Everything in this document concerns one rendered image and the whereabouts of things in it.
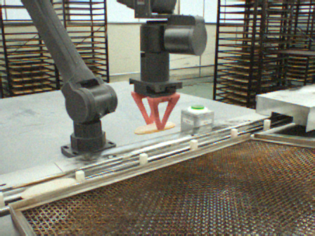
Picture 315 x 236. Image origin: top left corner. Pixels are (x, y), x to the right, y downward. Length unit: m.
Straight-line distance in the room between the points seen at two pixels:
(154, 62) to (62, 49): 0.27
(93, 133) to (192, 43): 0.35
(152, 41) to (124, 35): 5.06
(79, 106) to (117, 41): 4.88
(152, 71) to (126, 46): 5.07
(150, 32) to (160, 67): 0.07
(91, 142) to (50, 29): 0.29
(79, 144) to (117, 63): 4.86
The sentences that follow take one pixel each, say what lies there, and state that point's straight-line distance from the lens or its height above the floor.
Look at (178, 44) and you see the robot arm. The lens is 0.55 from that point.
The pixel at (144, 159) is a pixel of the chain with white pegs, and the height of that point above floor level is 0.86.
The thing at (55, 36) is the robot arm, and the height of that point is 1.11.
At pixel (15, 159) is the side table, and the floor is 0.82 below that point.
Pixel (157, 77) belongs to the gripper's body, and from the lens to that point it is 0.59.
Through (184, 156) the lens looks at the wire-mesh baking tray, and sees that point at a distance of 0.59.
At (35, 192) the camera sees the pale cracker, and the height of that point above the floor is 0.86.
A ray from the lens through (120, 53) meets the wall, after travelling 5.61.
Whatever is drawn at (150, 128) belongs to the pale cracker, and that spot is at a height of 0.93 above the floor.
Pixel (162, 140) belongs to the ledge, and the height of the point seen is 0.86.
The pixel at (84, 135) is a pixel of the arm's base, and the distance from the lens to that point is 0.76.
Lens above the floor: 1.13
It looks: 17 degrees down
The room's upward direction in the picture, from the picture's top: straight up
